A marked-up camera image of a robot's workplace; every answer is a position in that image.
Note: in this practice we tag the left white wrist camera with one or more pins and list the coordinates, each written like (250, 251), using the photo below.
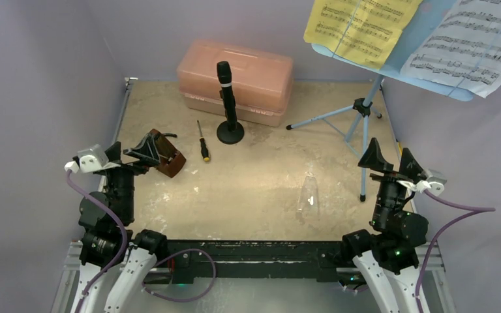
(88, 160)

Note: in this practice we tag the brown wooden metronome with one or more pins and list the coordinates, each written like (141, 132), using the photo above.
(171, 158)

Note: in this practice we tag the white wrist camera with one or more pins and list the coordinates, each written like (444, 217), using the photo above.
(88, 160)
(431, 181)

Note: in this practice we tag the white sheet music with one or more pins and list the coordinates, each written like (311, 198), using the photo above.
(464, 51)

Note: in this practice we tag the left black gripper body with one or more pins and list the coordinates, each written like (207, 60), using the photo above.
(126, 170)

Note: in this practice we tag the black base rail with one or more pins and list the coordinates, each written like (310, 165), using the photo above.
(318, 260)

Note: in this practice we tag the clear plastic metronome cover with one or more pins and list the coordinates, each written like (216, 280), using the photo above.
(308, 204)

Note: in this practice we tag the pink plastic storage box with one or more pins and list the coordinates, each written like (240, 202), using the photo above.
(261, 81)

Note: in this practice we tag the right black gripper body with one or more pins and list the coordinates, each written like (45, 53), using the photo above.
(390, 175)

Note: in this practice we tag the black microphone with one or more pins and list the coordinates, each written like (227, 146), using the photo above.
(224, 75)

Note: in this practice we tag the black round microphone stand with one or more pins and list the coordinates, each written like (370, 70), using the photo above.
(228, 136)

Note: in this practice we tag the black yellow screwdriver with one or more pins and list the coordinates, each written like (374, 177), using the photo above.
(203, 146)

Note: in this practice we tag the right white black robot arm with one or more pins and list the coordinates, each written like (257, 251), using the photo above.
(387, 259)

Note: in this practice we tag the yellow sheet music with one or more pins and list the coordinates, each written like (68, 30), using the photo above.
(364, 32)

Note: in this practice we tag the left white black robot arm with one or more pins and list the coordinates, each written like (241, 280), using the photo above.
(114, 261)

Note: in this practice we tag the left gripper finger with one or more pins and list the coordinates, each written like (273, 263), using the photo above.
(114, 152)
(146, 151)

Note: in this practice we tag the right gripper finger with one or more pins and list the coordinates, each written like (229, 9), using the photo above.
(410, 168)
(373, 159)

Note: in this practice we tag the light blue music stand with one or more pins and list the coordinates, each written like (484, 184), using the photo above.
(425, 20)

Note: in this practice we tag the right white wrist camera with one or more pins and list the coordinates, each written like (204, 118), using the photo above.
(431, 181)

